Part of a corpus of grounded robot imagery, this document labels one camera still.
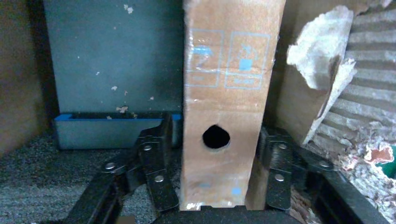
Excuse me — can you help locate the flat black foam sheet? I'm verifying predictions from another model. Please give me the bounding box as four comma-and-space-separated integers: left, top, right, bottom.
43, 0, 184, 113

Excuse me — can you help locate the rough black foam block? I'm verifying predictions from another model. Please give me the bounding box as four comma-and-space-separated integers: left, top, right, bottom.
0, 112, 183, 224

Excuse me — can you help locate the large open cardboard carton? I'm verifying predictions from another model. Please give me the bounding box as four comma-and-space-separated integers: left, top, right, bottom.
0, 0, 396, 224

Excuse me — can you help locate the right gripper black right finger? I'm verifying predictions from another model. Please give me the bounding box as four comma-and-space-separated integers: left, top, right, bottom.
260, 126, 387, 224

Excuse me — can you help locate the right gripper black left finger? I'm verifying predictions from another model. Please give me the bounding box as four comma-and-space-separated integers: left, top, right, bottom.
63, 112, 180, 224

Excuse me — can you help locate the small narrow cardboard box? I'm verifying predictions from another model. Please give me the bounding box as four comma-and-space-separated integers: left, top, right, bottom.
179, 0, 287, 211

